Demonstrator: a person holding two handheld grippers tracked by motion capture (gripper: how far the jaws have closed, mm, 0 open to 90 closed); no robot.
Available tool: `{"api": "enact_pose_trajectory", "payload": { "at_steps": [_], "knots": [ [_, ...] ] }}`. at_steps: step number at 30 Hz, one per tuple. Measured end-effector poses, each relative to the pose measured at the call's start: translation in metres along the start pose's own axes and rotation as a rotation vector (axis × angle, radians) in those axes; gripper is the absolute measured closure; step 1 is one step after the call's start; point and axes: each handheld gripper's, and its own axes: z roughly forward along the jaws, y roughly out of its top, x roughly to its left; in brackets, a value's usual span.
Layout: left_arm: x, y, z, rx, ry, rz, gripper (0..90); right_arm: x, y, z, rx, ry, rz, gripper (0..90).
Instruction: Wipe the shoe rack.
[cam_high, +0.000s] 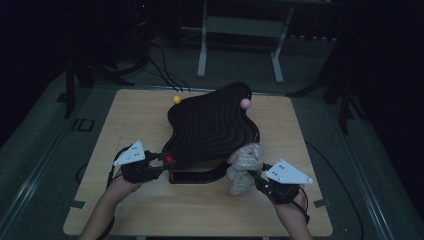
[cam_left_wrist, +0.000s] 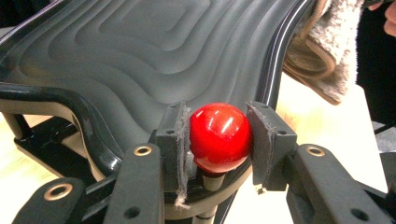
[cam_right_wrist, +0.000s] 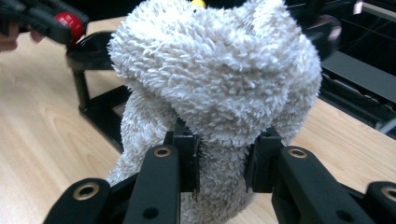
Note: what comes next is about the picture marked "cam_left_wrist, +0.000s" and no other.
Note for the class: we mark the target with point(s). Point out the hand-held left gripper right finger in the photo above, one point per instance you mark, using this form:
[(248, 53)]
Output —
[(274, 146)]

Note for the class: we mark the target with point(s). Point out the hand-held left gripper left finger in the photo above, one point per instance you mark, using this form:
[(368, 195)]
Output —
[(171, 146)]

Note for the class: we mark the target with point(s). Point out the red ball knob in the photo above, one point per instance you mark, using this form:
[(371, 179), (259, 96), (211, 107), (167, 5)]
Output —
[(219, 137)]

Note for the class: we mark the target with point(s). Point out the black wavy ridged tray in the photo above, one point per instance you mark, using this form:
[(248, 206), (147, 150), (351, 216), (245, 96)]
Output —
[(140, 62)]

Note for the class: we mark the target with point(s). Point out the grey fluffy cloth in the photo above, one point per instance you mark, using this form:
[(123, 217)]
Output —
[(330, 49)]

